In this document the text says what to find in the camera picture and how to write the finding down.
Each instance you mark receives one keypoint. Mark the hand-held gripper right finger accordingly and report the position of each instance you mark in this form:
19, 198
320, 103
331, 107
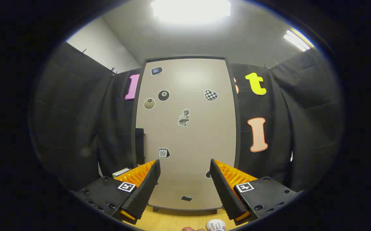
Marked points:
224, 192

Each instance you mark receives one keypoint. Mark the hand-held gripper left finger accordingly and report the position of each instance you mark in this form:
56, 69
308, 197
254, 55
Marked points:
145, 192

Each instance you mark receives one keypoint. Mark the white shoe with chevron stripes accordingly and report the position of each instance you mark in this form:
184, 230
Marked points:
216, 225

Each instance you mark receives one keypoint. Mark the light grey shoe cabinet door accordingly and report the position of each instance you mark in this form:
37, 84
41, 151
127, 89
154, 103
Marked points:
188, 144

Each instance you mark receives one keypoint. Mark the dark grey shoe cabinet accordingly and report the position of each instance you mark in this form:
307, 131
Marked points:
136, 112

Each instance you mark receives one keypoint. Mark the green and white book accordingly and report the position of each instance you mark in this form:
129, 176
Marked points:
121, 172

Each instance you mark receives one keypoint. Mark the black backdrop cloth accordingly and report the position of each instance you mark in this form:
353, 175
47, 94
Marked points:
76, 128

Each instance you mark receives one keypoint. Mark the fluorescent tube ceiling light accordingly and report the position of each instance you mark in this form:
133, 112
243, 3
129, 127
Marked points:
297, 40

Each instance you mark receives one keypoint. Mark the bright ceiling light panel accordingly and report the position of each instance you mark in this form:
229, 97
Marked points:
190, 9

